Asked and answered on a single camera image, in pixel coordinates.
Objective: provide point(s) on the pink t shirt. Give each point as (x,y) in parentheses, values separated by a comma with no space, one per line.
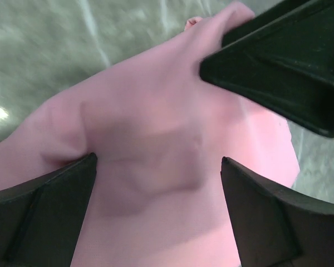
(159,134)

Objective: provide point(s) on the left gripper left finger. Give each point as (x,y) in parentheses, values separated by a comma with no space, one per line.
(41,219)

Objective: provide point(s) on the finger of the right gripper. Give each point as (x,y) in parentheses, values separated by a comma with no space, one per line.
(283,60)

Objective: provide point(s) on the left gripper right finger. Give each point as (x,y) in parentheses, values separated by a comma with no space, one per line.
(274,225)

